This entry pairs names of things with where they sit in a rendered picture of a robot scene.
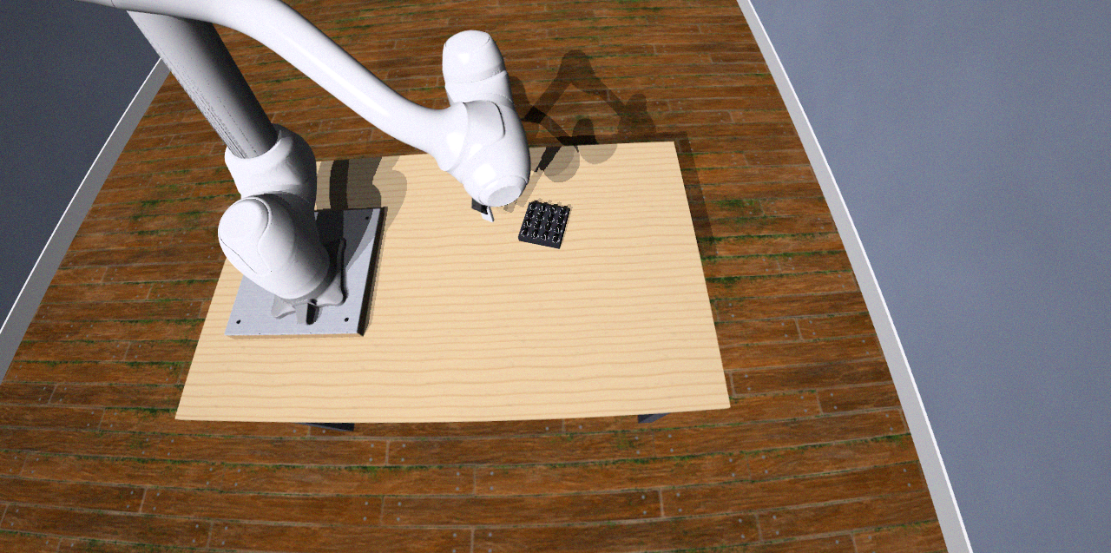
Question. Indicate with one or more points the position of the black knob box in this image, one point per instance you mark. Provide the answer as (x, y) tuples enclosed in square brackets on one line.
[(549, 223)]

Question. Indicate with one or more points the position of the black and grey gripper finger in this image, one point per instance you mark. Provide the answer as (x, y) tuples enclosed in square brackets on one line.
[(486, 211)]

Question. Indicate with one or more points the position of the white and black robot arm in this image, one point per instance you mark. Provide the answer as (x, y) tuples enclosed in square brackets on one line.
[(274, 240)]

